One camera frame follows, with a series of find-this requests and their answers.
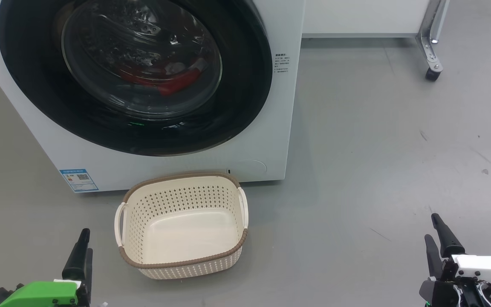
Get red garment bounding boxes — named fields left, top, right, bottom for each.
left=118, top=58, right=210, bottom=97

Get cream perforated laundry basket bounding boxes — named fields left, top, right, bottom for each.
left=114, top=172, right=249, bottom=280

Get metal leg with caster wheel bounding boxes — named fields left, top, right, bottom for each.
left=415, top=0, right=451, bottom=81

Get white front-load washing machine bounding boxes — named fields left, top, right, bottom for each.
left=0, top=0, right=306, bottom=193

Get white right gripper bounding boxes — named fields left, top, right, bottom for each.
left=419, top=213, right=491, bottom=307

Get white furniture panel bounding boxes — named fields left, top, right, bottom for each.
left=302, top=0, right=431, bottom=39

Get black round glass washer door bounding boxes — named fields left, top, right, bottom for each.
left=0, top=0, right=273, bottom=156

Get small printed text label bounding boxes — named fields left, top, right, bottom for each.
left=274, top=53, right=289, bottom=74

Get blue energy label sticker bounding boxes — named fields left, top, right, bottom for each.
left=60, top=169, right=99, bottom=193

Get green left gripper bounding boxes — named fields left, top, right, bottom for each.
left=0, top=229, right=93, bottom=307

